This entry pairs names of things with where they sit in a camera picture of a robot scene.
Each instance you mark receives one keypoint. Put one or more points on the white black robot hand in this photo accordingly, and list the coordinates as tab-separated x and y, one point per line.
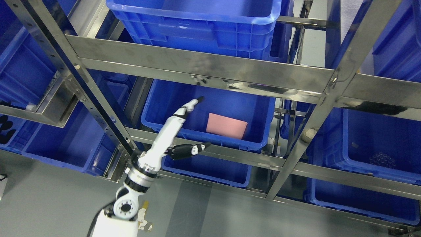
150	161

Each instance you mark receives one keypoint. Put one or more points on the pink plastic storage box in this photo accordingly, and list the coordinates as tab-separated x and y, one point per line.
225	126

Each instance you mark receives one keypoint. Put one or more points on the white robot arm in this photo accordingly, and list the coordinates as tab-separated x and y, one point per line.
125	217

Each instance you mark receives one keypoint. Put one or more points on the steel shelf rack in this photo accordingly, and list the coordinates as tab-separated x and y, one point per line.
111	76

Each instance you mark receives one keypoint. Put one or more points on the blue left shelf bin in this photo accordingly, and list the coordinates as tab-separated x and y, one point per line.
82	145

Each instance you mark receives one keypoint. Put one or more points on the blue shelf bin with box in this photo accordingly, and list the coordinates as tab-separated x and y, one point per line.
165	97

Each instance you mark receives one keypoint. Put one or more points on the blue upper shelf bin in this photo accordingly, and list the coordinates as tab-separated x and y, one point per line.
239	28

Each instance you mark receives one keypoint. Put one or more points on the blue right shelf bin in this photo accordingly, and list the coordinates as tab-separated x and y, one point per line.
360	142

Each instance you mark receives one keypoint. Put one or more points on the blue lower middle bin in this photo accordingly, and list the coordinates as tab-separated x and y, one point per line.
210	169

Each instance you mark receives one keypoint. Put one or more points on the floor tape scrap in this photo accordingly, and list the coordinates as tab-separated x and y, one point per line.
143	224

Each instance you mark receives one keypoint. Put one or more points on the blue far left upper bin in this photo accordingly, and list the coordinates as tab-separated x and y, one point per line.
26	70

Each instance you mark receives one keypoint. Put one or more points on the blue lower right bin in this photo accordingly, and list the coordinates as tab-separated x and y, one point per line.
365	202

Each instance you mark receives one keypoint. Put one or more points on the blue top right bin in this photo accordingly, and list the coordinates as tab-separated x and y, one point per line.
397	51

